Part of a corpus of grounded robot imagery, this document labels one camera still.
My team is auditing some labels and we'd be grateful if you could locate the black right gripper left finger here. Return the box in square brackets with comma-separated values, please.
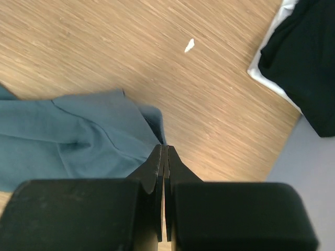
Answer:
[127, 145, 164, 250]

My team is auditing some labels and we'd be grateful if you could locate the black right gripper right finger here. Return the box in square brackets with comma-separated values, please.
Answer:
[165, 146, 204, 250]

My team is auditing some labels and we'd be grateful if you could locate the teal blue t-shirt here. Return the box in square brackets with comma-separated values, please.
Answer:
[1, 87, 166, 192]

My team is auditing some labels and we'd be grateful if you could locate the folded white t-shirt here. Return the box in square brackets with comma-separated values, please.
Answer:
[247, 1, 301, 111]

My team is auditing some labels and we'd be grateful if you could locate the white paper scrap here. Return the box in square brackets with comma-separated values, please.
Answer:
[184, 38, 195, 53]

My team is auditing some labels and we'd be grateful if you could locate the folded black t-shirt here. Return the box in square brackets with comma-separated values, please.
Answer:
[263, 1, 334, 138]

